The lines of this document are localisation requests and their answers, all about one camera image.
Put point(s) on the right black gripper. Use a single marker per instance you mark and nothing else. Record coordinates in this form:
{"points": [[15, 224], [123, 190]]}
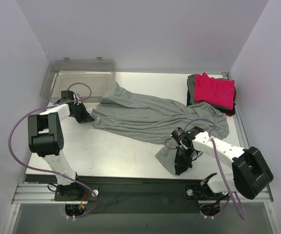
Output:
{"points": [[184, 154]]}

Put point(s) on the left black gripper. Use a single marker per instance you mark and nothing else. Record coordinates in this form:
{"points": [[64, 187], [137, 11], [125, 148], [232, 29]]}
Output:
{"points": [[79, 112]]}

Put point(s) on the grey t-shirt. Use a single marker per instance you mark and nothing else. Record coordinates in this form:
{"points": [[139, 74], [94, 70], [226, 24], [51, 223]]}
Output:
{"points": [[190, 90], [153, 119]]}

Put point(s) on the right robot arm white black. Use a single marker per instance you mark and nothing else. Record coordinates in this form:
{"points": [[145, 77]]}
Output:
{"points": [[250, 172]]}

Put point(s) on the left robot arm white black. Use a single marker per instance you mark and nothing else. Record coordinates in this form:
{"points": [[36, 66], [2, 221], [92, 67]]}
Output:
{"points": [[45, 138]]}

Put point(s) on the folded grey t-shirt in stack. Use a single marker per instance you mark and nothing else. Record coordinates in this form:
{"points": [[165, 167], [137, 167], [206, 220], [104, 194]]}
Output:
{"points": [[190, 90]]}

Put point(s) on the clear plastic bin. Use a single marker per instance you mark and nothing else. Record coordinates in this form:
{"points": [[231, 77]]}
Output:
{"points": [[83, 76]]}

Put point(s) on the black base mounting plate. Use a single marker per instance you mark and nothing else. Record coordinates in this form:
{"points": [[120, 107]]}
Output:
{"points": [[138, 197]]}

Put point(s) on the folded magenta t-shirt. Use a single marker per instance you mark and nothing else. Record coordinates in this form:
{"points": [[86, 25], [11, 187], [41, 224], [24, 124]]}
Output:
{"points": [[214, 91]]}

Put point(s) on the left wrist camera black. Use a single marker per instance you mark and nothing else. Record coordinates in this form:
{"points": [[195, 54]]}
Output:
{"points": [[67, 95]]}

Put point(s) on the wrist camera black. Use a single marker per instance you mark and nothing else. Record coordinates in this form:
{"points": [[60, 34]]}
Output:
{"points": [[67, 95], [180, 136]]}

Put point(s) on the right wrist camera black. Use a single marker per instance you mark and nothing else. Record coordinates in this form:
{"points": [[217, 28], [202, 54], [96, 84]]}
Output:
{"points": [[180, 136]]}

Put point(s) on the aluminium frame rail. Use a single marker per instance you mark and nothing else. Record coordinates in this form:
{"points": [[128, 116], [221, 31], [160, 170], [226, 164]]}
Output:
{"points": [[34, 194]]}

